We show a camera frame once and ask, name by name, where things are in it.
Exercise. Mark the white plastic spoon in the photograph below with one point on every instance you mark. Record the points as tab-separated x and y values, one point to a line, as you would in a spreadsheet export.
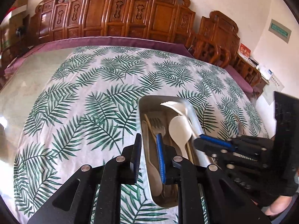
180	132

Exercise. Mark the grey metal tray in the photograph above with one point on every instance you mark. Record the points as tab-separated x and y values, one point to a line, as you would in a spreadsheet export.
150	105

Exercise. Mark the wooden chopstick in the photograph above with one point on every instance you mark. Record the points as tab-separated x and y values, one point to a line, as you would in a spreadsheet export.
150	128

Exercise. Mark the white wall cabinet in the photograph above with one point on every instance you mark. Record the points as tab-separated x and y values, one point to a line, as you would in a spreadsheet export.
274	85

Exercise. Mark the purple armchair cushion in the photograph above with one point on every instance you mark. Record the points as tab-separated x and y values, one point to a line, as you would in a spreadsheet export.
239	79

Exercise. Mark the wooden side table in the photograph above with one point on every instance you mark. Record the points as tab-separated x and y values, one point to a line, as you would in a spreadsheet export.
259	87

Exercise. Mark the green leaf tablecloth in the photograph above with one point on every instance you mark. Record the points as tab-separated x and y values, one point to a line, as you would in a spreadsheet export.
86	113

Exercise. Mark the long carved wooden bench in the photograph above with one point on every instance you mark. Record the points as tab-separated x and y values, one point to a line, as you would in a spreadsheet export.
169	21

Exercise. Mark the red gift box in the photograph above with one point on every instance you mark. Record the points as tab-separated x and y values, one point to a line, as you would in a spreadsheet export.
244	51

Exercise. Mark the person's right hand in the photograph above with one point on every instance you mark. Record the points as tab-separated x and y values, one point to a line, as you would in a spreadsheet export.
279	205

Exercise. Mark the cardboard box stack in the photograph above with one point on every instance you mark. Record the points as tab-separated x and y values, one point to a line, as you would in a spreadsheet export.
12	24

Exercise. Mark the grey wall electrical box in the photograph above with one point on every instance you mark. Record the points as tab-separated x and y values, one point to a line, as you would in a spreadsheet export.
280	30

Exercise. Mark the purple bench cushion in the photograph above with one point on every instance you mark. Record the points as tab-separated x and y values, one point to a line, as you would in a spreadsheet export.
13	56

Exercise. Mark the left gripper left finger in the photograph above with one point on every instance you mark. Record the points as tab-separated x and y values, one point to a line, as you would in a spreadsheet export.
93	194

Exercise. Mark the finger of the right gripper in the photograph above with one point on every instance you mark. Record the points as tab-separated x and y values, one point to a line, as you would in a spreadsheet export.
217	141
207	147

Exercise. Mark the carved wooden armchair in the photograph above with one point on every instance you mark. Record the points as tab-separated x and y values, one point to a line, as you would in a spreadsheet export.
217	43

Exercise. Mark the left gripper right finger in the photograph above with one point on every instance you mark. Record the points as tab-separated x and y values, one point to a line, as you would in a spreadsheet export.
205	191

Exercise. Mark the white plastic fork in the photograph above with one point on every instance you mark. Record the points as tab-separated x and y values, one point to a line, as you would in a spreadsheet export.
180	109

